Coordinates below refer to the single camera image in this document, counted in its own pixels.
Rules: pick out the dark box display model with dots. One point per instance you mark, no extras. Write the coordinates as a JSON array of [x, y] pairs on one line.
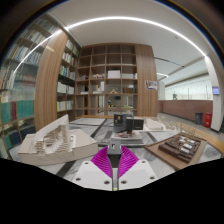
[[128, 125]]

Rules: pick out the long curved ceiling light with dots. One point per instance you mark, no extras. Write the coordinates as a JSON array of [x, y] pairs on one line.
[[133, 19]]

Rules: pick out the tall glass-front bookshelf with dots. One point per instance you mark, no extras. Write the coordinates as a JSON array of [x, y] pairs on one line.
[[20, 100]]

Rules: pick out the wall monitor screen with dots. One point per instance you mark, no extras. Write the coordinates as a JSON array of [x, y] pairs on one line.
[[216, 90]]

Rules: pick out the brown model on wooden board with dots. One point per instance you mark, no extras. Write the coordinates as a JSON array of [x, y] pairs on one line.
[[178, 148]]

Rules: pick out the wooden grid shelf unit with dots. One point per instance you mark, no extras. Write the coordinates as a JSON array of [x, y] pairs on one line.
[[106, 80]]

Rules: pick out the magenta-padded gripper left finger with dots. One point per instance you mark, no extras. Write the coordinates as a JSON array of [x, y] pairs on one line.
[[90, 175]]

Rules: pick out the small white building model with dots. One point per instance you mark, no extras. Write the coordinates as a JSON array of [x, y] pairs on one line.
[[154, 125]]

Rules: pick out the narrow wooden bookshelf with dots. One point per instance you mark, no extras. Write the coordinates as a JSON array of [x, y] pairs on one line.
[[66, 88]]

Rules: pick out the wall poster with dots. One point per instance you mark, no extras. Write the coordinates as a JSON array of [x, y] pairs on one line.
[[151, 85]]

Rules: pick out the red bin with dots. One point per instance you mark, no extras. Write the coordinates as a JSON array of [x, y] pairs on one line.
[[208, 120]]

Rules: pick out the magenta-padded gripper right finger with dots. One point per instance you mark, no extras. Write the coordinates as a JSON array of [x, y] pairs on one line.
[[136, 174]]

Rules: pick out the light wooden stick model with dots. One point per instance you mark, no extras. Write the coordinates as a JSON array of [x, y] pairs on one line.
[[176, 126]]

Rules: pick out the white architectural building model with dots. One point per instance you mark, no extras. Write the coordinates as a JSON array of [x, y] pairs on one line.
[[53, 146]]

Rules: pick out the dark bin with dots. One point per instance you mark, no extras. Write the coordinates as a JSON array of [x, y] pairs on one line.
[[198, 118]]

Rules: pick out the short ceiling light strip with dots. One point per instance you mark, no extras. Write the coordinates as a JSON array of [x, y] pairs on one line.
[[162, 75]]

